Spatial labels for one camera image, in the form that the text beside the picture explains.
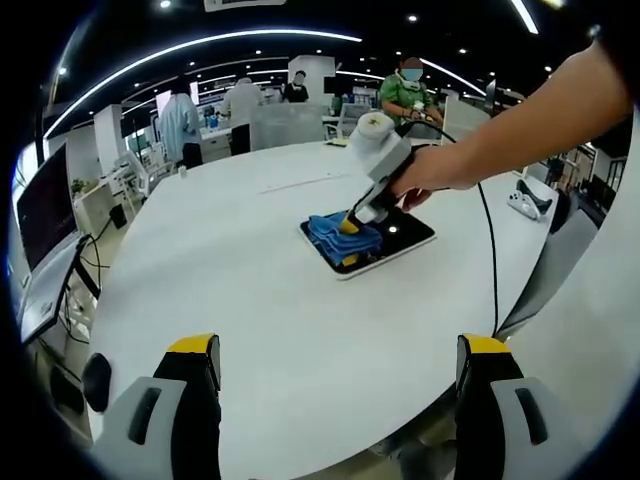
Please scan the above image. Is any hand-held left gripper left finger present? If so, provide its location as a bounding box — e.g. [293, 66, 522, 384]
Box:
[89, 333, 223, 480]

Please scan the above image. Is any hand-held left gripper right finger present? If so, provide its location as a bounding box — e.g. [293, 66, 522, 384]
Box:
[454, 333, 596, 480]

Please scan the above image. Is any blue cleaning cloth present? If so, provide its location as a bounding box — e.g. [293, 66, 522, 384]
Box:
[307, 211, 384, 267]

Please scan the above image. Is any person's right hand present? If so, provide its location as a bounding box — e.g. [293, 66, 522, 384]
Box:
[389, 144, 456, 213]

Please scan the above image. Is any white mesh office chair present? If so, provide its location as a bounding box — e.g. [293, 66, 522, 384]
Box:
[324, 102, 362, 140]

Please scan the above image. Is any white standing board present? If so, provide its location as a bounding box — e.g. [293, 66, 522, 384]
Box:
[442, 93, 492, 137]

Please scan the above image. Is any grey partition screen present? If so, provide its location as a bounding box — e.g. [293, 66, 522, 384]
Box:
[249, 102, 324, 151]

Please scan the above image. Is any black round object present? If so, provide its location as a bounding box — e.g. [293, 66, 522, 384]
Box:
[82, 352, 113, 414]

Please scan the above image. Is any white controller device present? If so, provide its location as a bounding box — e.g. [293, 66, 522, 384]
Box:
[507, 178, 554, 221]

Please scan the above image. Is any white laptop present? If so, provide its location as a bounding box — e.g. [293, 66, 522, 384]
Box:
[14, 244, 81, 346]

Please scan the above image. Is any ceiling air vent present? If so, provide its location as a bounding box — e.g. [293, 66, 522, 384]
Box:
[203, 0, 286, 12]

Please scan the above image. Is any desk computer monitor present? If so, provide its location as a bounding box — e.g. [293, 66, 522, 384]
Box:
[14, 142, 81, 274]

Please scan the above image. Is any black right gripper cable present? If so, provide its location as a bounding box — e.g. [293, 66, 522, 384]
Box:
[394, 119, 502, 337]

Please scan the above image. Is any pink wall display screen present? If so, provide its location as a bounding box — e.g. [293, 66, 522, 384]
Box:
[155, 81, 200, 117]

